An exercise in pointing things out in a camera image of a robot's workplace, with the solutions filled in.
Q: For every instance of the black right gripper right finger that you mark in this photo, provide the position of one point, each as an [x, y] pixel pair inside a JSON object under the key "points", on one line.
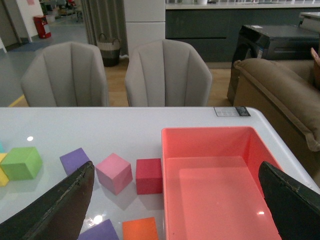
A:
{"points": [[295, 208]]}

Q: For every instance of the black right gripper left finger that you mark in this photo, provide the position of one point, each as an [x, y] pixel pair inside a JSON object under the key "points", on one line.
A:
{"points": [[56, 215]]}

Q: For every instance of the purple foam cube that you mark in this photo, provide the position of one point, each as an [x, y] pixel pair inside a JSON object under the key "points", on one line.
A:
{"points": [[73, 160], [103, 231]]}

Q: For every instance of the green foam cube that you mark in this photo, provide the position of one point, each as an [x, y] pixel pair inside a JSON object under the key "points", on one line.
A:
{"points": [[22, 163]]}

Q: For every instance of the yellow foam cube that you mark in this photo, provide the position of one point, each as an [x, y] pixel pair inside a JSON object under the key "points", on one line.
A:
{"points": [[3, 177]]}

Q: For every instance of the pink foam cube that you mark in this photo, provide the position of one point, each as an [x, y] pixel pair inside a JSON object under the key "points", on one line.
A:
{"points": [[114, 173]]}

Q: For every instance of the orange foam cube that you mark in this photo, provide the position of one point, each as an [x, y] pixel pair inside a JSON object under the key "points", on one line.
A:
{"points": [[140, 229]]}

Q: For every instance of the teal plastic tray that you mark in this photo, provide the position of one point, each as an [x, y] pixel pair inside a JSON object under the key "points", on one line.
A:
{"points": [[2, 149]]}

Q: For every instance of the pink plastic tray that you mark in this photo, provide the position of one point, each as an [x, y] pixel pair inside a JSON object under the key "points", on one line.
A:
{"points": [[211, 184]]}

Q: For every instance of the red foam cube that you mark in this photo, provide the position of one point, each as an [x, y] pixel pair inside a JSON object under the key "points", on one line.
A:
{"points": [[148, 176]]}

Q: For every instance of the white label sticker on table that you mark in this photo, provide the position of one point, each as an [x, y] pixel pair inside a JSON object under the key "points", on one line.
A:
{"points": [[238, 111]]}

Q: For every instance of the brown sofa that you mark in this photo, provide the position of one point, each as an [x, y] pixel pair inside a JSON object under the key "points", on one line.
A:
{"points": [[285, 91]]}

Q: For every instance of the left grey upholstered chair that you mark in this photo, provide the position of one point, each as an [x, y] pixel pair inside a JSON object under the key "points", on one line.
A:
{"points": [[68, 74]]}

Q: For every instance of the grey upholstered chair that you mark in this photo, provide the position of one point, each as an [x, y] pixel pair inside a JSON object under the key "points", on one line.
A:
{"points": [[167, 73], [68, 74]]}

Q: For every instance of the black washing machine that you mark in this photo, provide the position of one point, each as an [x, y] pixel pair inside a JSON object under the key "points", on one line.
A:
{"points": [[270, 42]]}

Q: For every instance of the woven laundry basket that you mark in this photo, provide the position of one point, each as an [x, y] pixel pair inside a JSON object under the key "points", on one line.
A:
{"points": [[110, 50]]}

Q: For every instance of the right grey upholstered chair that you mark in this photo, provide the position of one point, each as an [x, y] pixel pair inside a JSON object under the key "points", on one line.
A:
{"points": [[167, 73]]}

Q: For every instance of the red box in background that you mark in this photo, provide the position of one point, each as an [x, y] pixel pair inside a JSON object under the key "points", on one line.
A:
{"points": [[42, 26]]}

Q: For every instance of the dark grey kitchen counter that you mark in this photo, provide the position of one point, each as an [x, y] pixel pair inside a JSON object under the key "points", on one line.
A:
{"points": [[213, 29]]}

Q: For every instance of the grey curtain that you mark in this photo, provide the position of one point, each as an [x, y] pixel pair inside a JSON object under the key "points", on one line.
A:
{"points": [[105, 17]]}

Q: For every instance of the white refrigerator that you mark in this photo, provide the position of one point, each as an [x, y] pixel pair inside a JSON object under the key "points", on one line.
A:
{"points": [[145, 22]]}

